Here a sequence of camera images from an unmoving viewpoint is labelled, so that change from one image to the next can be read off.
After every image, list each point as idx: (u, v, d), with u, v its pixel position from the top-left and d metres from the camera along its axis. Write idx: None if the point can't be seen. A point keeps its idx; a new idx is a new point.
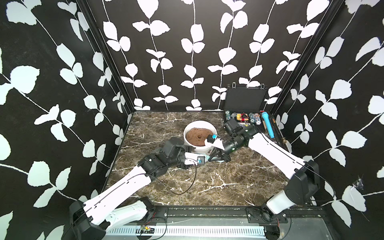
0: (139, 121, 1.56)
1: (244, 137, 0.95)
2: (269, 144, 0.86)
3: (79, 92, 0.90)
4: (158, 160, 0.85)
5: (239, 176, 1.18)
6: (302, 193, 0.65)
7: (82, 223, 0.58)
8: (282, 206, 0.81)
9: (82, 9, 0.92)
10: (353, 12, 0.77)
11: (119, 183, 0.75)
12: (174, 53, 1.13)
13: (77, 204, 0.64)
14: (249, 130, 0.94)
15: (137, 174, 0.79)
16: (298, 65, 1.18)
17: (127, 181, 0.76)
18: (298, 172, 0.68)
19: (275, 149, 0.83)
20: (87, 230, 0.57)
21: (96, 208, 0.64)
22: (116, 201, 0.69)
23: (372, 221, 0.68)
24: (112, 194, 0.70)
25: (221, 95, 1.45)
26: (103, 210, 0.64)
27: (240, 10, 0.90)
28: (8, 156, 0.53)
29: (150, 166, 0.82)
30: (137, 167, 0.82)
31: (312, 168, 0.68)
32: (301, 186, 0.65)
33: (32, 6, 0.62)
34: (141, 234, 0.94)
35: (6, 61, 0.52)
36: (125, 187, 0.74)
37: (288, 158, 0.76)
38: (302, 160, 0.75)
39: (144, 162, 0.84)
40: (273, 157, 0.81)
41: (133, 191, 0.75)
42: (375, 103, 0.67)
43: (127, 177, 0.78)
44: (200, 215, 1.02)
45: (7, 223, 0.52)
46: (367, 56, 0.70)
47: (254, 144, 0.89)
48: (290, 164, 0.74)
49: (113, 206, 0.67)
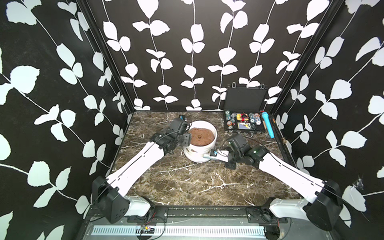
0: (138, 121, 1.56)
1: (253, 159, 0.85)
2: (282, 165, 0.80)
3: (79, 92, 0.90)
4: (168, 136, 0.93)
5: (239, 176, 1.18)
6: (329, 220, 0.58)
7: (110, 193, 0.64)
8: (287, 214, 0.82)
9: (82, 9, 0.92)
10: (354, 12, 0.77)
11: (136, 157, 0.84)
12: (174, 53, 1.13)
13: (99, 180, 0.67)
14: (257, 150, 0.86)
15: (151, 148, 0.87)
16: (298, 65, 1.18)
17: (144, 154, 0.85)
18: (319, 195, 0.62)
19: (289, 171, 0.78)
20: (115, 199, 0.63)
21: (119, 180, 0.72)
22: (136, 172, 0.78)
23: (372, 221, 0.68)
24: (131, 166, 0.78)
25: (221, 95, 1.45)
26: (126, 182, 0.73)
27: (240, 10, 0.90)
28: (8, 156, 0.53)
29: (162, 140, 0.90)
30: (151, 142, 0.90)
31: (333, 188, 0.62)
32: (326, 211, 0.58)
33: (32, 6, 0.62)
34: (141, 234, 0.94)
35: (6, 61, 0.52)
36: (143, 160, 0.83)
37: (305, 180, 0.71)
38: (320, 181, 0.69)
39: (156, 138, 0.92)
40: (289, 180, 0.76)
41: (149, 163, 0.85)
42: (375, 103, 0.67)
43: (142, 151, 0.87)
44: (200, 215, 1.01)
45: (7, 223, 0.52)
46: (367, 56, 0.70)
47: (264, 166, 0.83)
48: (309, 187, 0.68)
49: (133, 178, 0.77)
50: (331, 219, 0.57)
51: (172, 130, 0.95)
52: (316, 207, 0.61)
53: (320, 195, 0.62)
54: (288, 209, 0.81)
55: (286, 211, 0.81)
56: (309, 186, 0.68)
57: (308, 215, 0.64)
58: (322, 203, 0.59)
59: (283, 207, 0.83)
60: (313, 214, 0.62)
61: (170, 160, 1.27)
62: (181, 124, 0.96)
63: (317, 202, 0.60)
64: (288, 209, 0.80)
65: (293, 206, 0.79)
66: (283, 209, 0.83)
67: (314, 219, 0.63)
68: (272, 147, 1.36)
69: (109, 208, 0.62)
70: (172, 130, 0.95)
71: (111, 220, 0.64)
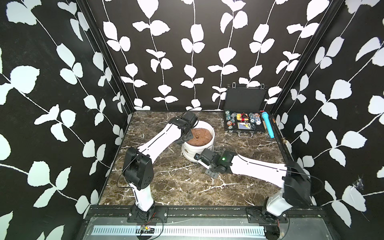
0: (138, 121, 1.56)
1: (225, 167, 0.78)
2: (249, 163, 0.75)
3: (79, 92, 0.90)
4: (183, 119, 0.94)
5: (239, 176, 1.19)
6: (303, 198, 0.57)
7: (142, 158, 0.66)
8: (282, 208, 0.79)
9: (83, 9, 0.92)
10: (354, 12, 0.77)
11: (159, 134, 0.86)
12: (174, 53, 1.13)
13: (132, 150, 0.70)
14: (226, 156, 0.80)
15: (172, 126, 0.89)
16: (298, 65, 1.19)
17: (166, 132, 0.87)
18: (286, 179, 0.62)
19: (256, 166, 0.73)
20: (147, 163, 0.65)
21: (149, 149, 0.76)
22: (161, 146, 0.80)
23: (372, 221, 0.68)
24: (157, 141, 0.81)
25: (221, 95, 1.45)
26: (154, 151, 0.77)
27: (240, 10, 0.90)
28: (8, 156, 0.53)
29: (180, 121, 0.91)
30: (170, 122, 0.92)
31: (295, 168, 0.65)
32: (297, 192, 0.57)
33: (32, 6, 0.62)
34: (141, 234, 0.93)
35: (6, 61, 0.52)
36: (165, 135, 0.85)
37: (271, 170, 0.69)
38: (282, 165, 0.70)
39: (173, 119, 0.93)
40: (259, 175, 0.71)
41: (170, 141, 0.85)
42: (375, 103, 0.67)
43: (164, 129, 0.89)
44: (200, 214, 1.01)
45: (7, 223, 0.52)
46: (367, 56, 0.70)
47: (235, 169, 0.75)
48: (276, 175, 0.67)
49: (160, 150, 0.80)
50: (305, 198, 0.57)
51: (186, 117, 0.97)
52: (288, 191, 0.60)
53: (287, 178, 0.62)
54: (278, 204, 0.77)
55: (280, 207, 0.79)
56: (275, 174, 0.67)
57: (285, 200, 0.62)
58: (290, 186, 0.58)
59: (274, 204, 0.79)
60: (290, 199, 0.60)
61: (170, 161, 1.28)
62: (195, 115, 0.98)
63: (286, 186, 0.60)
64: (278, 204, 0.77)
65: (278, 198, 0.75)
66: (276, 206, 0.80)
67: (292, 202, 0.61)
68: (272, 147, 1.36)
69: (141, 172, 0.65)
70: (185, 118, 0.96)
71: (140, 186, 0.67)
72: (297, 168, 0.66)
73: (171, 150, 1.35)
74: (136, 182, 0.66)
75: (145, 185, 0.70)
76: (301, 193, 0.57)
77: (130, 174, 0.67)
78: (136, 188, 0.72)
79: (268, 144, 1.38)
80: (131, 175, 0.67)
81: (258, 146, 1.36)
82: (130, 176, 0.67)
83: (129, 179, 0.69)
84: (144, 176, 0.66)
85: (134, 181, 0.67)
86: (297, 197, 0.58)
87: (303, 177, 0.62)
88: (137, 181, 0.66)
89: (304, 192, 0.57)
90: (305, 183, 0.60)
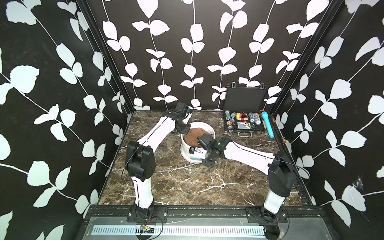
0: (138, 121, 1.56)
1: (219, 151, 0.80)
2: (241, 150, 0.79)
3: (79, 92, 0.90)
4: (177, 112, 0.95)
5: (239, 176, 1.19)
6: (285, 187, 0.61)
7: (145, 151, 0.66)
8: (278, 204, 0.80)
9: (82, 8, 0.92)
10: (354, 12, 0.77)
11: (155, 126, 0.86)
12: (174, 53, 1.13)
13: (133, 143, 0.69)
14: (221, 142, 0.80)
15: (168, 119, 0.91)
16: (298, 64, 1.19)
17: (162, 124, 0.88)
18: (271, 166, 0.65)
19: (248, 153, 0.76)
20: (149, 155, 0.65)
21: (149, 140, 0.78)
22: (158, 139, 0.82)
23: (372, 221, 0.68)
24: (155, 133, 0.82)
25: (221, 95, 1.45)
26: (154, 143, 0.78)
27: (240, 10, 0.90)
28: (8, 156, 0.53)
29: (174, 114, 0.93)
30: (165, 115, 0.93)
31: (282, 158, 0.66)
32: (280, 180, 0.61)
33: (32, 6, 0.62)
34: (141, 234, 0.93)
35: (6, 60, 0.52)
36: (162, 127, 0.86)
37: (260, 157, 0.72)
38: (271, 154, 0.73)
39: (167, 112, 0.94)
40: (250, 162, 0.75)
41: (167, 133, 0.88)
42: (375, 103, 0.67)
43: (159, 121, 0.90)
44: (200, 215, 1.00)
45: (6, 223, 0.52)
46: (367, 56, 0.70)
47: (228, 154, 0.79)
48: (264, 162, 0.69)
49: (158, 142, 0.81)
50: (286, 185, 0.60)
51: (177, 108, 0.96)
52: (273, 178, 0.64)
53: (272, 166, 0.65)
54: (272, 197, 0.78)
55: (274, 202, 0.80)
56: (264, 161, 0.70)
57: (271, 188, 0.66)
58: (274, 172, 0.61)
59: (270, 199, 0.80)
60: (274, 187, 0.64)
61: (170, 160, 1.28)
62: (186, 105, 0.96)
63: (270, 173, 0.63)
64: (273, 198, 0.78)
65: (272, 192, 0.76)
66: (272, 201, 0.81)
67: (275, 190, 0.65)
68: (272, 147, 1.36)
69: (145, 163, 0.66)
70: (176, 109, 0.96)
71: (144, 176, 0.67)
72: (285, 157, 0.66)
73: (170, 150, 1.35)
74: (140, 174, 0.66)
75: (149, 175, 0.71)
76: (283, 181, 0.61)
77: (133, 167, 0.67)
78: (139, 180, 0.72)
79: (268, 144, 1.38)
80: (135, 167, 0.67)
81: (258, 146, 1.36)
82: (133, 169, 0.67)
83: (132, 172, 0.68)
84: (149, 166, 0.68)
85: (138, 173, 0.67)
86: (279, 184, 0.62)
87: (289, 168, 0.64)
88: (141, 173, 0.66)
89: (287, 181, 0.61)
90: (290, 174, 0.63)
